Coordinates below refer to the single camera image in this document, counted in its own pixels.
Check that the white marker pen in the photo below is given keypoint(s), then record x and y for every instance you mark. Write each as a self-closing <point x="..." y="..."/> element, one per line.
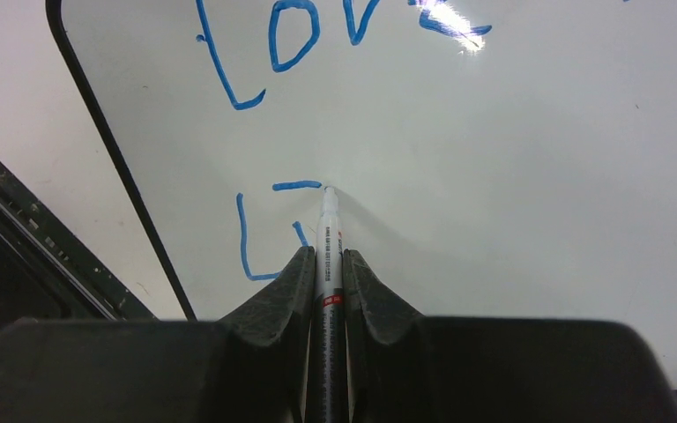
<point x="327" y="392"/>

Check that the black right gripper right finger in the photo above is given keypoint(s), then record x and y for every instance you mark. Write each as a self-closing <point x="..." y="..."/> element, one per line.
<point x="409" y="367"/>

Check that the black framed whiteboard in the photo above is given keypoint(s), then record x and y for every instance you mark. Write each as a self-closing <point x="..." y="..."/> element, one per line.
<point x="503" y="158"/>

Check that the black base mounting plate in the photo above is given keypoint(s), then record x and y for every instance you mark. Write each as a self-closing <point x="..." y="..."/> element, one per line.
<point x="47" y="273"/>

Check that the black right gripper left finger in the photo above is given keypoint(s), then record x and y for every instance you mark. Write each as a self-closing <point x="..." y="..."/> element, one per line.
<point x="246" y="367"/>

